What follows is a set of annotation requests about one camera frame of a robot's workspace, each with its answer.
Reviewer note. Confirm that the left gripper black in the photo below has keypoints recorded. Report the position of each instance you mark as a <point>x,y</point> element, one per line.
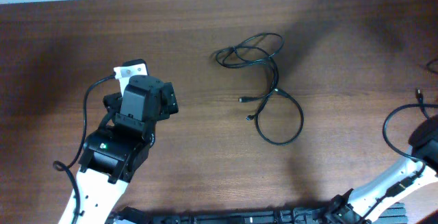
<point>168,105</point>

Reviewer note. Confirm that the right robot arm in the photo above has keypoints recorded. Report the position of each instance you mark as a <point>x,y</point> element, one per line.
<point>366,203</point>

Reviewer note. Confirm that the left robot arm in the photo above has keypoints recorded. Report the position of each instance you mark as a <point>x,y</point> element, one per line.
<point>109,156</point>

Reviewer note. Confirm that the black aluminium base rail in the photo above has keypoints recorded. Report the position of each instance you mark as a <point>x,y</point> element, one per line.
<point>297,215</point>

